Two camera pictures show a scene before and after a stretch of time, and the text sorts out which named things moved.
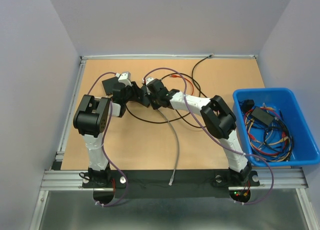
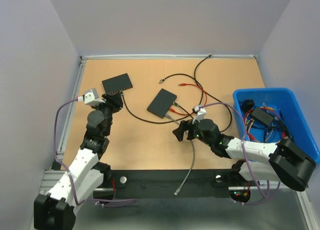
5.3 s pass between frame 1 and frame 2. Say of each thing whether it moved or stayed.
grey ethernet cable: moved
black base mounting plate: stayed
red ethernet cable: moved
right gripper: moved
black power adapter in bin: stayed
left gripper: moved
